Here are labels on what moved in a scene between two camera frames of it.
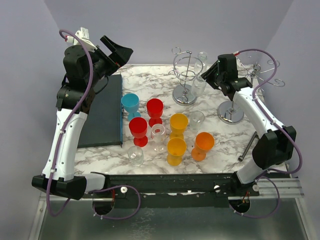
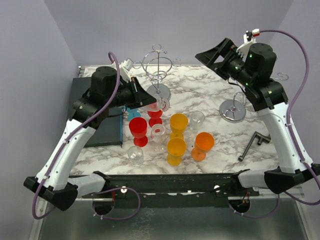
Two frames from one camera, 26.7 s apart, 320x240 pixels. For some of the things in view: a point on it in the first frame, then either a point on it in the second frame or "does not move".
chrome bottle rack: x=187 y=68 → x=156 y=64
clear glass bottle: x=197 y=117 does not move
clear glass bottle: x=199 y=86 → x=161 y=104
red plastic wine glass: x=155 y=107 does not move
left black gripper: x=118 y=57 → x=143 y=97
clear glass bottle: x=135 y=154 does not move
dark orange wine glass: x=204 y=142 does not move
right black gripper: x=208 y=75 → x=225 y=48
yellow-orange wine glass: x=176 y=148 does not move
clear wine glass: x=158 y=134 does not move
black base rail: x=175 y=189 does not move
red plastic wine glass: x=138 y=127 does not move
